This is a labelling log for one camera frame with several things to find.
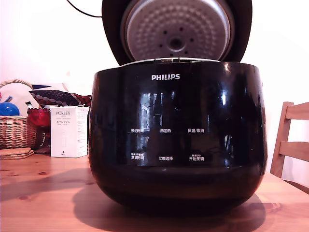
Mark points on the black rice cooker lid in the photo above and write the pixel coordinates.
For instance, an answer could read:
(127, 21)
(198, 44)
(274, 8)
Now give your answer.
(178, 26)

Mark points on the black Philips rice cooker body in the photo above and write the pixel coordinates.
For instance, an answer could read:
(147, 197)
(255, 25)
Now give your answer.
(178, 108)

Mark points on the white Porlex box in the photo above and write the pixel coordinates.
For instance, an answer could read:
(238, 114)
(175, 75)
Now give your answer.
(66, 135)

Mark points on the dark patterned fabric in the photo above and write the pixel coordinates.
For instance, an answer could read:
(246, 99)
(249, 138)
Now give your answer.
(59, 97)

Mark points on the red glass bowl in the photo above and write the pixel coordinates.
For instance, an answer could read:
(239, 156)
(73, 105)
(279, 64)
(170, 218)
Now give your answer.
(39, 117)

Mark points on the wooden chair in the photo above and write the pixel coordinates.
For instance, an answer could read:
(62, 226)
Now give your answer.
(286, 135)

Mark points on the white printed fabric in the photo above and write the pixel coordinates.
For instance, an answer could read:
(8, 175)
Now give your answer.
(19, 95)

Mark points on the woven wicker basket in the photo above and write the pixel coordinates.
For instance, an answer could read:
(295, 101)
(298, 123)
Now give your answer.
(14, 131)

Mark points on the blue ball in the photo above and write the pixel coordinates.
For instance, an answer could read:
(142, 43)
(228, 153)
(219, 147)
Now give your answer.
(8, 109)

